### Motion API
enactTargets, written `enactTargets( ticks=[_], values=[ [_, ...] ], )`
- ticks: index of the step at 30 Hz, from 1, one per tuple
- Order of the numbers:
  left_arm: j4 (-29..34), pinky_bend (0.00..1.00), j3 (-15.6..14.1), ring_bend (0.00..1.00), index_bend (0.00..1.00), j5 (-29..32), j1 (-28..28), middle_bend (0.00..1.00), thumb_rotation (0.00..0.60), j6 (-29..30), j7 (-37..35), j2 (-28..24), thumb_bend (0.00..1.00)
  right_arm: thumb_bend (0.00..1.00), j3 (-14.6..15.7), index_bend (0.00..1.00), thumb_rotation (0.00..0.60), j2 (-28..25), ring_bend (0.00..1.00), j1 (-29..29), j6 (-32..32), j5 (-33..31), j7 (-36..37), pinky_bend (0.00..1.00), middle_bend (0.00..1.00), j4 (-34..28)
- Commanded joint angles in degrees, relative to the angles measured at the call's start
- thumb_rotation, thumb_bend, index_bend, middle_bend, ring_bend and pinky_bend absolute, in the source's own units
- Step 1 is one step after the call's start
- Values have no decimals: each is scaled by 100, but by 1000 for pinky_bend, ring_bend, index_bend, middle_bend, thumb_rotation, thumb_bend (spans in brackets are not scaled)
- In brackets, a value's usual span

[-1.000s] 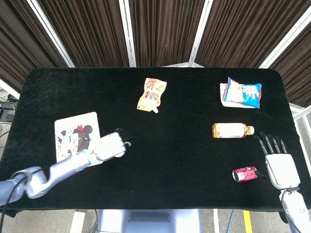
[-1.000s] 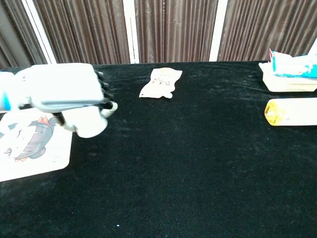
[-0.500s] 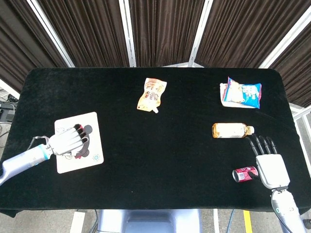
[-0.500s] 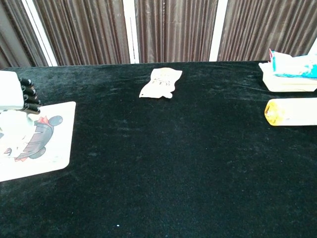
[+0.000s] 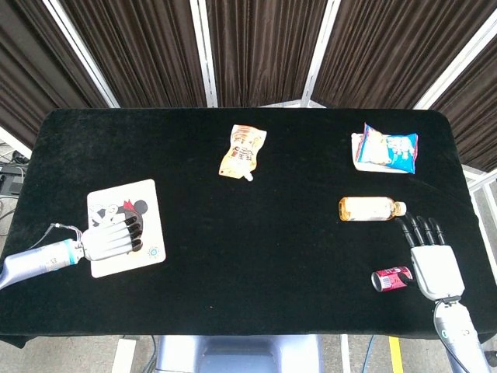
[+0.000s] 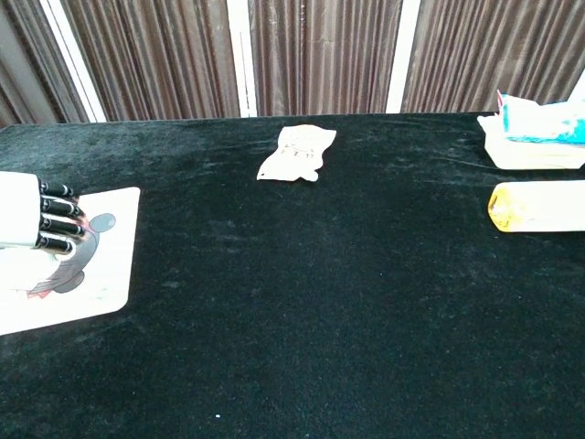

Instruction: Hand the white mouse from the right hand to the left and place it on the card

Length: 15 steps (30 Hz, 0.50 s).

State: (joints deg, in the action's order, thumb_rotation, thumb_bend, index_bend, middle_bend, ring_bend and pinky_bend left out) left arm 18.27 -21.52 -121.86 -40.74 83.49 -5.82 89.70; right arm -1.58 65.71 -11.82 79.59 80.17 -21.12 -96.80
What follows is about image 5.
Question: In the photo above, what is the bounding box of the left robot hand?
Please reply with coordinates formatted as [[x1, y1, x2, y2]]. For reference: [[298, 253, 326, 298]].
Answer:
[[81, 215, 144, 262]]

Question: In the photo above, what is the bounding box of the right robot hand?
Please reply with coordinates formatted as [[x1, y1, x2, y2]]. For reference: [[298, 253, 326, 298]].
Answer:
[[394, 214, 466, 302]]

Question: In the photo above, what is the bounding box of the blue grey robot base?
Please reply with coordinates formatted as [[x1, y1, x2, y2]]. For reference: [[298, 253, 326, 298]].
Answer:
[[155, 334, 324, 373]]

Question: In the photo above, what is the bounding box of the white cartoon mouse board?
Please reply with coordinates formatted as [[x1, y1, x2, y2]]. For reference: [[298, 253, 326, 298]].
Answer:
[[86, 178, 167, 279]]

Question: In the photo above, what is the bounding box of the red soda can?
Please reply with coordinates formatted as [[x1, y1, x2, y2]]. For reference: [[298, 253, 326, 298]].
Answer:
[[371, 266, 413, 293]]

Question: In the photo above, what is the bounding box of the amber tea bottle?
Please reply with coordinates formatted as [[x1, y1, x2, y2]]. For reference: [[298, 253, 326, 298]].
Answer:
[[338, 196, 408, 223]]

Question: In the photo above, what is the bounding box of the yellow floor tape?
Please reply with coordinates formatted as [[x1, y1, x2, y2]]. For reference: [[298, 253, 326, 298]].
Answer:
[[388, 336, 404, 373]]

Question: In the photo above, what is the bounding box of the black power strip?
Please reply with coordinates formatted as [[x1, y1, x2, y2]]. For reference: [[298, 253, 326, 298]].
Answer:
[[0, 151, 30, 197]]

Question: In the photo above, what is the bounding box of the white table leg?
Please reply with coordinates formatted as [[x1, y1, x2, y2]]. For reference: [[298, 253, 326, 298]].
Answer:
[[339, 333, 352, 373], [111, 336, 137, 373]]

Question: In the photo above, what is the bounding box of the blue white snack bag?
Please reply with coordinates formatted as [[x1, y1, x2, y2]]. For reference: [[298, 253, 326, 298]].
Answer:
[[356, 122, 419, 175]]

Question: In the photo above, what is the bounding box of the black velvet tablecloth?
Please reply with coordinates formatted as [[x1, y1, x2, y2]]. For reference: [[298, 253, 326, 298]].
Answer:
[[0, 106, 497, 349]]

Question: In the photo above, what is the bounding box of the orange spouted drink pouch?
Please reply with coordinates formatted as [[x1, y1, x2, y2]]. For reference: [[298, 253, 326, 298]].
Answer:
[[218, 124, 268, 183]]

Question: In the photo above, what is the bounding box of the brown pleated curtain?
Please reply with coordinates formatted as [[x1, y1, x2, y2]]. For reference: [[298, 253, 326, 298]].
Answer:
[[312, 0, 488, 110], [206, 0, 328, 108], [64, 0, 207, 109], [429, 37, 497, 173], [0, 0, 110, 149]]

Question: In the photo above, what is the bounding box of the thin grey wrist cable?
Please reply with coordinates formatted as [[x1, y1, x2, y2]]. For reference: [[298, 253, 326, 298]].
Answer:
[[29, 221, 85, 252]]

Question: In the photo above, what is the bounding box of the blue floor cable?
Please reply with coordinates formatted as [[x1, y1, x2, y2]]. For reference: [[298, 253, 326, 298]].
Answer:
[[363, 336, 377, 373]]

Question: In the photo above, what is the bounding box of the white partition frame post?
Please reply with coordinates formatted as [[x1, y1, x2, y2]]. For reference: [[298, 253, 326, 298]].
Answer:
[[189, 0, 219, 109], [41, 0, 120, 109], [412, 15, 497, 112], [301, 0, 342, 109]]

